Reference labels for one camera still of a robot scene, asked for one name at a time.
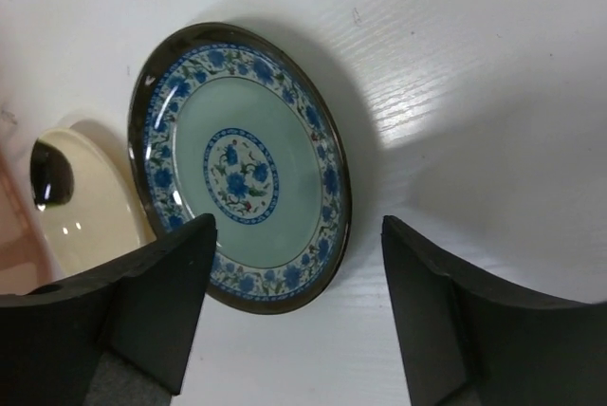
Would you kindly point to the white pink dish rack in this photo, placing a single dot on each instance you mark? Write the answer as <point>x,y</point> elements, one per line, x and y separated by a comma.
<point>25,261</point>

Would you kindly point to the cream plate with black patch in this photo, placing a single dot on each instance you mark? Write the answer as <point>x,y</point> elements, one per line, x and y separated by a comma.
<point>88,211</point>

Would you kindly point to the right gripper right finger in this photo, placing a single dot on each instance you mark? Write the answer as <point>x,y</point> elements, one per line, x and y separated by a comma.
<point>469,337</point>

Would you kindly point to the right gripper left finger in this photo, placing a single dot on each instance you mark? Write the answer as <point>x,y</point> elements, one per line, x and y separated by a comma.
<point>124,328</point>

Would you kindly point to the blue floral plate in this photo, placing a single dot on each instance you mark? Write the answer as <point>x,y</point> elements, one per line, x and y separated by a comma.
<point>222,121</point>

